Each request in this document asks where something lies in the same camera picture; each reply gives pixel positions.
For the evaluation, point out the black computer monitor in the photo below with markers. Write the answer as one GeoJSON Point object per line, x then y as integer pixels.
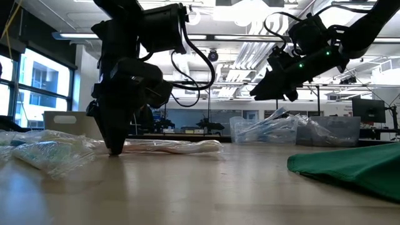
{"type": "Point", "coordinates": [368, 110]}

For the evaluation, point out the green toothbrush in clear wrapper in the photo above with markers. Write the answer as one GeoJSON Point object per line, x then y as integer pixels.
{"type": "Point", "coordinates": [53, 156]}

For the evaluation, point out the black background station frame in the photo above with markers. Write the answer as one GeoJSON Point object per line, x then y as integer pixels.
{"type": "Point", "coordinates": [237, 83]}

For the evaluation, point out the black background robot arm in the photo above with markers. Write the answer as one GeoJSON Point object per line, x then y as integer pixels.
{"type": "Point", "coordinates": [164, 123]}
{"type": "Point", "coordinates": [212, 125]}

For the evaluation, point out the green cloth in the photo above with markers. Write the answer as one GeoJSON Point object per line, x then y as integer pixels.
{"type": "Point", "coordinates": [353, 168]}

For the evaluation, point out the black ceiling camera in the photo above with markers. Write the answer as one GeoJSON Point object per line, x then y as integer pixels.
{"type": "Point", "coordinates": [213, 55]}

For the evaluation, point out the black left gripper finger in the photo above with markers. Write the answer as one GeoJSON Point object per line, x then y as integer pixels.
{"type": "Point", "coordinates": [107, 128]}
{"type": "Point", "coordinates": [122, 128]}

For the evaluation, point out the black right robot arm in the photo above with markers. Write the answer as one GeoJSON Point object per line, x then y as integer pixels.
{"type": "Point", "coordinates": [368, 28]}

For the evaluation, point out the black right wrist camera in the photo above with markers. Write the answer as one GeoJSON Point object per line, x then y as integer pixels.
{"type": "Point", "coordinates": [309, 34]}

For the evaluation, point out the grey translucent plastic bin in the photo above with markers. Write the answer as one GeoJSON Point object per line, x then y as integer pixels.
{"type": "Point", "coordinates": [347, 131]}

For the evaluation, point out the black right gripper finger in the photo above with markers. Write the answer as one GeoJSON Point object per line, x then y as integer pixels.
{"type": "Point", "coordinates": [279, 87]}
{"type": "Point", "coordinates": [264, 87]}

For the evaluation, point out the clear plastic bin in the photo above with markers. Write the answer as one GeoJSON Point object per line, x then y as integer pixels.
{"type": "Point", "coordinates": [243, 131]}

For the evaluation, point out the cloudy white plastic bin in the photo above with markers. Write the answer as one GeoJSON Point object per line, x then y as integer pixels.
{"type": "Point", "coordinates": [65, 120]}

